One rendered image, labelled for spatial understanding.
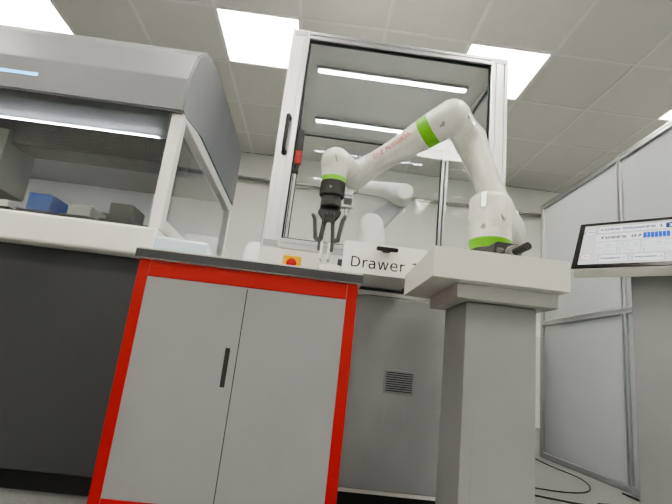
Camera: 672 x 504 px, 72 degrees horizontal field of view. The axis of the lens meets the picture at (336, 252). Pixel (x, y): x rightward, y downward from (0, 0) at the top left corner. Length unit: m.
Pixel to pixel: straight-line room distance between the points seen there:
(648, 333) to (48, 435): 2.08
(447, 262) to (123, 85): 1.38
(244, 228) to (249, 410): 4.15
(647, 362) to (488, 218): 0.84
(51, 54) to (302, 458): 1.72
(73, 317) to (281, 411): 0.89
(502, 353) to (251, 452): 0.71
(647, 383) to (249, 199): 4.35
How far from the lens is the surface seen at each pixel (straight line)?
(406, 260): 1.60
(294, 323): 1.26
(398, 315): 1.89
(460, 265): 1.25
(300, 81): 2.21
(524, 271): 1.31
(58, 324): 1.87
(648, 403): 1.99
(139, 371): 1.32
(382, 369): 1.87
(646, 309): 2.01
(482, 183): 1.72
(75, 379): 1.83
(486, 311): 1.34
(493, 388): 1.34
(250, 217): 5.33
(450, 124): 1.70
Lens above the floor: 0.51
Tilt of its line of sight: 14 degrees up
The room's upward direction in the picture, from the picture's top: 7 degrees clockwise
